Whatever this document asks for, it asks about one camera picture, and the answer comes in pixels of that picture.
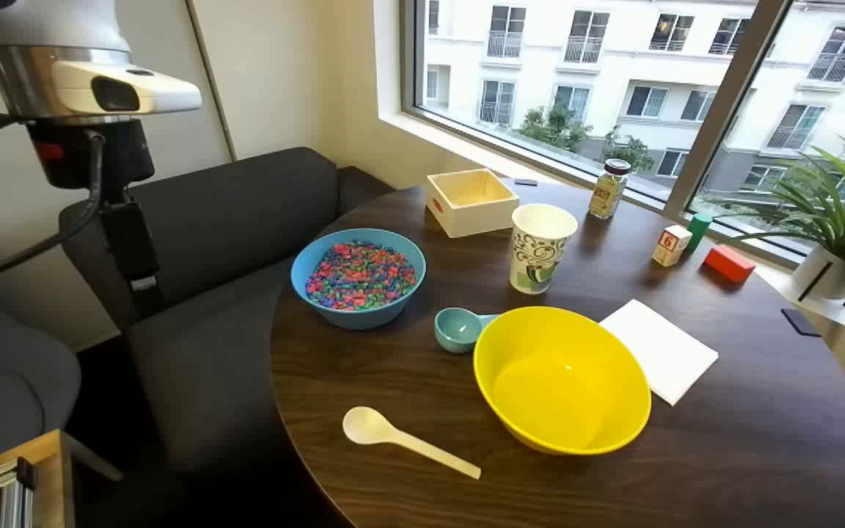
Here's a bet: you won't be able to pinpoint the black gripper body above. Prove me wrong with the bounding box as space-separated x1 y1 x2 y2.
31 119 163 287

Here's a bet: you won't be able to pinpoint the white plastic spoon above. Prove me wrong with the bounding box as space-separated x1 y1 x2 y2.
341 405 484 485

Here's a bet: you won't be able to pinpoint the blue plastic bowl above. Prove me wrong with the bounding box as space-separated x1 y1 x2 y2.
286 227 431 333

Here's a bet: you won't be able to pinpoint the teal measuring cup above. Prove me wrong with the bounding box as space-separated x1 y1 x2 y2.
431 305 499 356

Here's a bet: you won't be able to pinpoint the printed paper cup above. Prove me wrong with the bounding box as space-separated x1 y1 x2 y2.
506 204 581 299

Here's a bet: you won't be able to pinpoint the yellow plastic bowl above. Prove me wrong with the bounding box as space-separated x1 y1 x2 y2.
470 303 654 460

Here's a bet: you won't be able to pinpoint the dark grey sofa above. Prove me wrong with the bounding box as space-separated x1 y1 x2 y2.
54 145 396 482

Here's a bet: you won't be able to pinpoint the grey office chair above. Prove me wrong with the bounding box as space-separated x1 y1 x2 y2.
0 281 84 463

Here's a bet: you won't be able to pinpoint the light wooden board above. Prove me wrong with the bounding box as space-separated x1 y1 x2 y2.
0 428 76 528

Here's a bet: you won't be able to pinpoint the colourful beads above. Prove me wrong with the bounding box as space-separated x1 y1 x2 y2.
301 242 418 314

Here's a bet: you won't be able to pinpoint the light wooden box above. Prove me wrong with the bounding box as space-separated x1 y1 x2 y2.
424 168 522 242

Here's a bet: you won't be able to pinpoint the white paper napkin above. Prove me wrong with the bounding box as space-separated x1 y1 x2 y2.
594 298 722 408

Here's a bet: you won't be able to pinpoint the red block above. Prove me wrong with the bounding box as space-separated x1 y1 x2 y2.
701 243 760 287

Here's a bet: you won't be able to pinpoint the green potted plant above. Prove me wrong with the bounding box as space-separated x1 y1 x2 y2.
732 145 845 356

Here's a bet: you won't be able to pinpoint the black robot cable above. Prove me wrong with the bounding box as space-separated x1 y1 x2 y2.
0 129 107 298

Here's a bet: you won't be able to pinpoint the grey window frame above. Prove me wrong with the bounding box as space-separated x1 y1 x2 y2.
401 0 845 268

